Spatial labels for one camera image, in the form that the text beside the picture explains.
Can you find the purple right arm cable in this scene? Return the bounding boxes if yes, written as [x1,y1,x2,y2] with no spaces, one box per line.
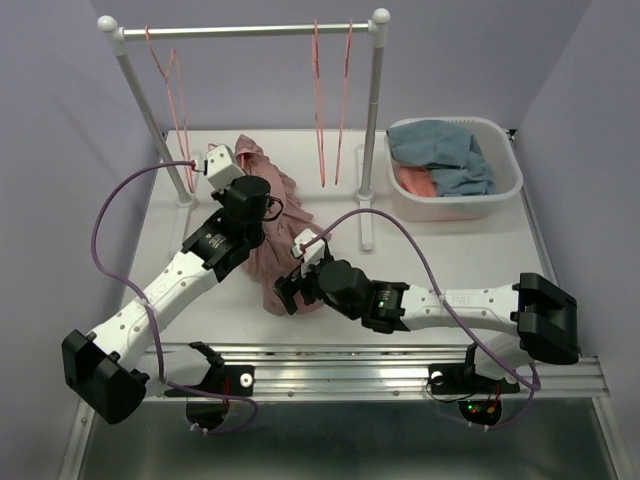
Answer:
[299,209,542,434]

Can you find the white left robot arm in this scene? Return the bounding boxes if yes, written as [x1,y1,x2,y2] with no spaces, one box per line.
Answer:
[61,175,278,425]

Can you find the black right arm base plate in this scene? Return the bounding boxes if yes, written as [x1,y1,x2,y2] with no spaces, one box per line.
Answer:
[427,363,520,397]

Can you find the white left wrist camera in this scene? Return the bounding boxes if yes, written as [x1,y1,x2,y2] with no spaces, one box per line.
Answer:
[203,144,245,191]

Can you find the aluminium mounting rail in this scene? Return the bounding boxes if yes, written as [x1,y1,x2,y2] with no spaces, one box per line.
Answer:
[82,339,609,404]

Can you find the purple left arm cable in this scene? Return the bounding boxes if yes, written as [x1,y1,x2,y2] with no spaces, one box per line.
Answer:
[91,159,260,435]

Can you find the white plastic basket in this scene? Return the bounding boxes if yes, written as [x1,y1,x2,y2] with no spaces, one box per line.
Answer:
[384,117,523,222]

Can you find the pink wire hanger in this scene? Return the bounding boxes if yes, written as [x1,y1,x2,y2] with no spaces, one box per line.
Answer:
[143,24,199,194]
[334,20,353,186]

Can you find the blue grey garment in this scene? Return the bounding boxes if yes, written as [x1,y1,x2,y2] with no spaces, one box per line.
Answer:
[387,120,495,197]

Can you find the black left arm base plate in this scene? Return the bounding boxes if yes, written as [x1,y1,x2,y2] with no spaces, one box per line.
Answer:
[193,364,255,397]

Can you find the white metal clothes rack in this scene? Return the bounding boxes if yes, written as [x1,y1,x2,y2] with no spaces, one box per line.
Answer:
[96,7,391,252]

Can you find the salmon pink skirt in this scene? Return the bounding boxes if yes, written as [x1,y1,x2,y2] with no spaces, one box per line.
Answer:
[396,166,438,198]

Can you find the dusty pink garment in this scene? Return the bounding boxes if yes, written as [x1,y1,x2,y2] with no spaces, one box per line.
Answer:
[234,134,322,316]

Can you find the pink hanger with blue garment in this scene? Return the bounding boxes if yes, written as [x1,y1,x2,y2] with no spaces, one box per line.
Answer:
[311,21,326,188]

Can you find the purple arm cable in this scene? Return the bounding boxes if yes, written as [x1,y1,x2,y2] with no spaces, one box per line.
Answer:
[299,209,542,434]
[91,159,260,435]

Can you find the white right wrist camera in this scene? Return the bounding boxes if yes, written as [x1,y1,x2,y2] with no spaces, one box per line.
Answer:
[291,228,327,271]

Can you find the empty pink wire hanger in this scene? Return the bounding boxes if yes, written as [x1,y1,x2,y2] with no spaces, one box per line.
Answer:
[143,24,199,194]

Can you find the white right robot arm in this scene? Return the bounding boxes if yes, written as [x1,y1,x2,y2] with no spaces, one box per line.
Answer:
[274,259,579,390]

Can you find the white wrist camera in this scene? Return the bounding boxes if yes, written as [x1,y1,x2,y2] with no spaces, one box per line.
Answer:
[291,228,327,271]
[203,144,245,191]

